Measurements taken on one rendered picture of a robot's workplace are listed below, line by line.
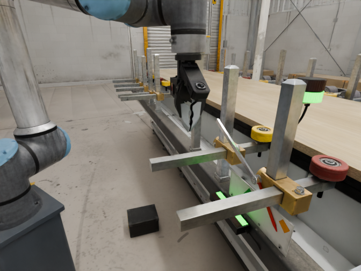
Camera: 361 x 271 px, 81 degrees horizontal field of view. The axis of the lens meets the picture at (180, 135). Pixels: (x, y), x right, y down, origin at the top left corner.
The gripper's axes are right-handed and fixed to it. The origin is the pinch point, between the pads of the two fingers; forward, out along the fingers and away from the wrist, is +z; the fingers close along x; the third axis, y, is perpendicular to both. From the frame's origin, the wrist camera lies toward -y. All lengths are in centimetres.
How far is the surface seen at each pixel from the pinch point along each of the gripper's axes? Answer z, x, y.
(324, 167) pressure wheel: 5.4, -25.8, -23.7
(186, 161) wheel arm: 11.8, 0.2, 1.7
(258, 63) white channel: -8, -115, 111
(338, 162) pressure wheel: 5.5, -31.7, -23.1
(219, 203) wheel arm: 9.9, 1.9, -21.4
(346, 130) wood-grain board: 6, -58, -8
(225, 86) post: -10.0, -15.3, 7.0
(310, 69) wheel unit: -6, -125, 66
